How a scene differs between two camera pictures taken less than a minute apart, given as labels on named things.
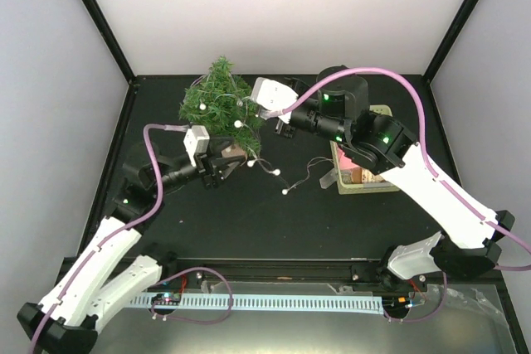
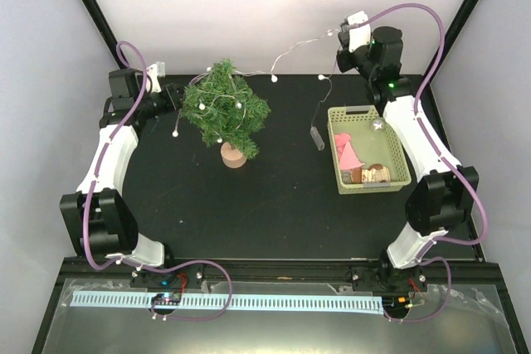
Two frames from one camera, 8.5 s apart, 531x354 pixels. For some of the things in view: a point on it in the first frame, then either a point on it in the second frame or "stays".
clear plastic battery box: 328,179 to 317,138
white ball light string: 285,189 to 274,79
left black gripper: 214,173 to 173,102
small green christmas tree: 221,101 stays
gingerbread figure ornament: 359,175 stays
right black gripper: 284,131 to 344,65
